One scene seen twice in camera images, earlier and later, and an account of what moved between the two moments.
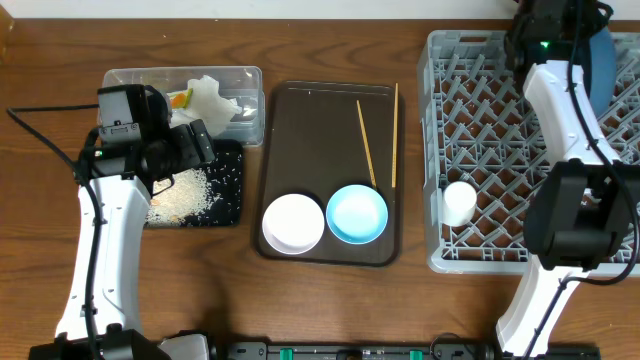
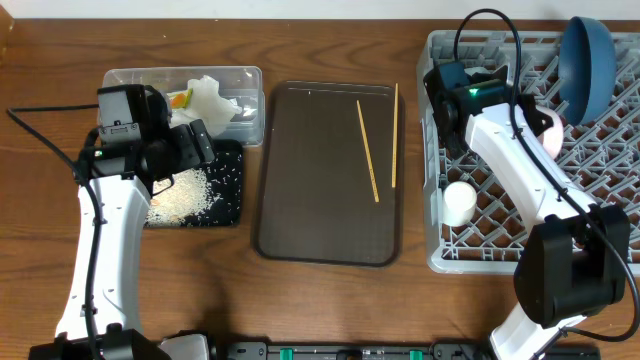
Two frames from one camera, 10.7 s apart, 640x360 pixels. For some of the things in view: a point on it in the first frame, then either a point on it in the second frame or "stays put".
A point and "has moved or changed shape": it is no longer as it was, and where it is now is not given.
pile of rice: (189, 195) stays put
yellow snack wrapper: (180, 99) stays put
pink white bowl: (293, 223) has moved or changed shape
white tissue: (208, 105) stays put
